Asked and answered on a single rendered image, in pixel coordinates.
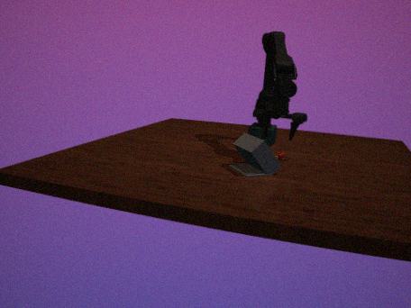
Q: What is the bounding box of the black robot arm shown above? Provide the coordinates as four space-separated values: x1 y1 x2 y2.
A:
255 32 297 128

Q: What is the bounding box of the red peg with white band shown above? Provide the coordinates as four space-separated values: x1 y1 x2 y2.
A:
275 152 285 159

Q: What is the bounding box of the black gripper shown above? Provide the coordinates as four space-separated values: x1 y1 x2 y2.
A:
253 95 307 141

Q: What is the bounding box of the dark grey sloped panel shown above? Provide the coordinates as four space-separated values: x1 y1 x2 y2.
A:
229 133 281 177

